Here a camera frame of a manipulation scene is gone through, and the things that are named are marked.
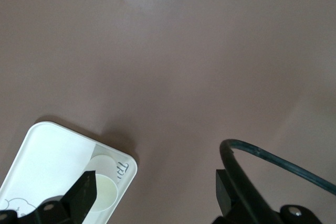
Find white plastic cup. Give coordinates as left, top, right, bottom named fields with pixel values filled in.
left=88, top=154, right=119, bottom=214

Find cream tray with bear print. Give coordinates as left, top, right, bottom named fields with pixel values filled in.
left=0, top=121, right=139, bottom=224

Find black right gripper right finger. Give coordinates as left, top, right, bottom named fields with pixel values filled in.
left=212, top=168, right=322, bottom=224

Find teal gripper cable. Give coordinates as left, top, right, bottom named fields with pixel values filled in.
left=219, top=138, right=336, bottom=224

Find brown table cover mat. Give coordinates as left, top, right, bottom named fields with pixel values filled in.
left=0, top=0, right=336, bottom=224

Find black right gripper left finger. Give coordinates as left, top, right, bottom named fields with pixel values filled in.
left=0, top=170, right=98, bottom=224

